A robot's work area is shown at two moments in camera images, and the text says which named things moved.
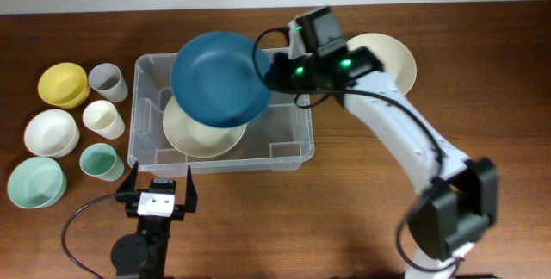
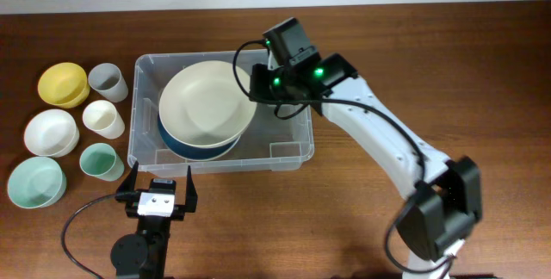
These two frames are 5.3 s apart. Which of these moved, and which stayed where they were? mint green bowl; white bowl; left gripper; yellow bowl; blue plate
Moved: blue plate
Stayed: white bowl; left gripper; yellow bowl; mint green bowl
